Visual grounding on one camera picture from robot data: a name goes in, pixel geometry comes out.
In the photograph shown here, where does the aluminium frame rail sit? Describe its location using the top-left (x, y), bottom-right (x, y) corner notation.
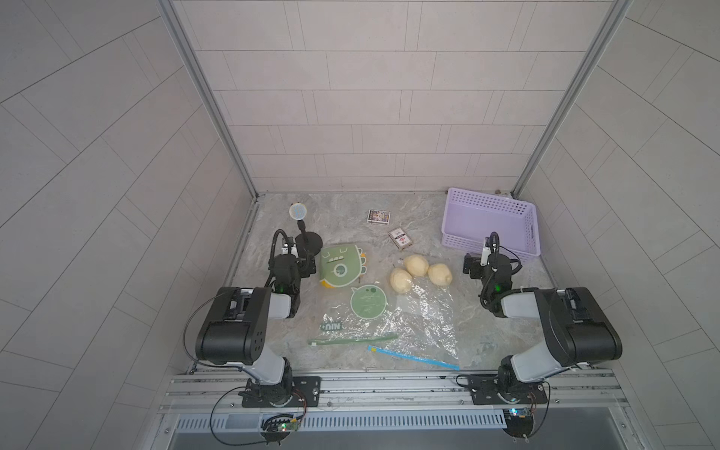
top-left (157, 369), bottom-right (628, 414)

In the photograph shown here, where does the clear bag green zip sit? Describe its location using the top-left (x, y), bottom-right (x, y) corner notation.
top-left (307, 284), bottom-right (399, 346)

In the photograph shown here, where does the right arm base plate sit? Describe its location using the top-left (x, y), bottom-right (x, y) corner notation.
top-left (462, 374), bottom-right (549, 407)

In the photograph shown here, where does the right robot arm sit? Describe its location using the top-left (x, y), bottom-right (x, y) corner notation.
top-left (463, 251), bottom-right (623, 396)

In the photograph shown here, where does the left circuit board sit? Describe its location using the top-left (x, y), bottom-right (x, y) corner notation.
top-left (260, 414), bottom-right (301, 444)

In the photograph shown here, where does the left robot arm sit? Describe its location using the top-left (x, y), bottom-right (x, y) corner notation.
top-left (191, 219), bottom-right (323, 396)

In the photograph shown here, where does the small card box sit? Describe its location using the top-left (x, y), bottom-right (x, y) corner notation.
top-left (367, 210), bottom-right (391, 225)

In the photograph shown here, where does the purple plastic basket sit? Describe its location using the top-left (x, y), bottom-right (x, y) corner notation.
top-left (442, 187), bottom-right (541, 263)

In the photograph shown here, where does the black stand with white disc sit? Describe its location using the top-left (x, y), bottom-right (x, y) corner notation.
top-left (289, 202), bottom-right (323, 259)

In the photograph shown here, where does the right circuit board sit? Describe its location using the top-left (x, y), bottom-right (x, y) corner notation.
top-left (502, 408), bottom-right (536, 440)

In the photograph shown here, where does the playing card box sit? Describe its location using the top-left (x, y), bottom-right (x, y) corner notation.
top-left (388, 227), bottom-right (414, 251)

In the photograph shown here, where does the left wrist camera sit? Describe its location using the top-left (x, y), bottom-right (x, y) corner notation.
top-left (281, 237), bottom-right (298, 257)

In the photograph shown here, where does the circuit board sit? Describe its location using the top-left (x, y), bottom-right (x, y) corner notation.
top-left (502, 408), bottom-right (536, 440)
top-left (260, 414), bottom-right (301, 444)

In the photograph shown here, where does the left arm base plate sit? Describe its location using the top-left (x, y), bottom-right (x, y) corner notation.
top-left (242, 376), bottom-right (323, 408)

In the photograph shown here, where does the clear bag blue zip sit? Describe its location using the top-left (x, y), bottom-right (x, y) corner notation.
top-left (362, 267), bottom-right (478, 371)

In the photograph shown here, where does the yellow pear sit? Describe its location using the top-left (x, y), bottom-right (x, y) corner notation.
top-left (403, 254), bottom-right (429, 278)
top-left (427, 264), bottom-right (453, 287)
top-left (390, 267), bottom-right (414, 294)

